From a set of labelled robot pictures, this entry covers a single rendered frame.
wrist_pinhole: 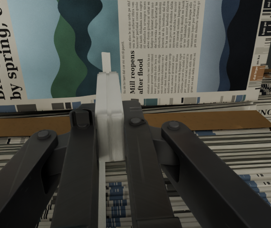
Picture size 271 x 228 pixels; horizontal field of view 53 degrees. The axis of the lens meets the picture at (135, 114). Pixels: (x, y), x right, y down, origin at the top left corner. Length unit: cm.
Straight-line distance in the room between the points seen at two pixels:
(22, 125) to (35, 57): 7
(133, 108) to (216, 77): 18
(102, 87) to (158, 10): 14
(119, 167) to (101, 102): 9
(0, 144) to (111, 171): 11
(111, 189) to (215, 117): 16
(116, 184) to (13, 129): 13
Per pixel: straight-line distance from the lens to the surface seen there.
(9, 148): 28
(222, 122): 32
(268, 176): 26
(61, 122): 31
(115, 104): 15
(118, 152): 15
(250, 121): 33
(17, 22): 31
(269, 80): 83
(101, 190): 21
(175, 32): 30
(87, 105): 17
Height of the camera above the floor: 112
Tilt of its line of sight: 62 degrees down
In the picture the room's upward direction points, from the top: 167 degrees clockwise
